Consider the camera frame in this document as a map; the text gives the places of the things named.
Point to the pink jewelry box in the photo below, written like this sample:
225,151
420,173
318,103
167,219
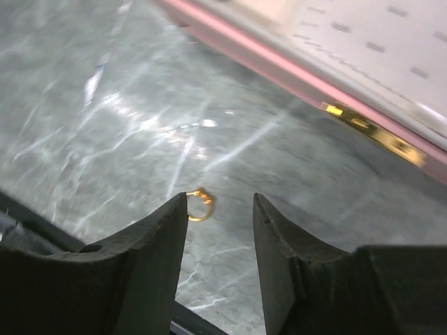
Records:
379,66

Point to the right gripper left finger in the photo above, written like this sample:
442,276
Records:
123,284

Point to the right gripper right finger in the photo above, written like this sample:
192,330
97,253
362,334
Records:
311,287

